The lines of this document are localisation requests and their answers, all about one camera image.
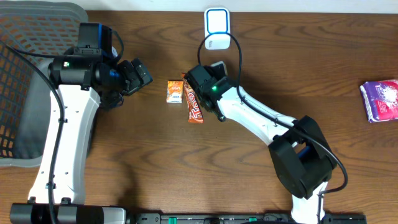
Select orange Top chocolate bar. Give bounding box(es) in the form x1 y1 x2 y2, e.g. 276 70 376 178
182 73 204 124

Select small orange tissue pack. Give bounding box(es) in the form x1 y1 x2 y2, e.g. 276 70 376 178
166 80 183 103

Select pink purple pad pack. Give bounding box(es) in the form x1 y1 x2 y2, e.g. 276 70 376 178
359 80 397 123

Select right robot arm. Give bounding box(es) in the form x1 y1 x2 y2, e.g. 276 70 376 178
183 63 337 223

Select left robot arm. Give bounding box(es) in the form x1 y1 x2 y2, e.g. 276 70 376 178
10 46 152 223

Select white barcode scanner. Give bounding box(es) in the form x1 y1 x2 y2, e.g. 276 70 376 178
204 7 231 50

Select grey plastic mesh basket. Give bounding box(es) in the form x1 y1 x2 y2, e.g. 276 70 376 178
1 1 88 167

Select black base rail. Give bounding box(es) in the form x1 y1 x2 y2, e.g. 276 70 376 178
126 213 367 224

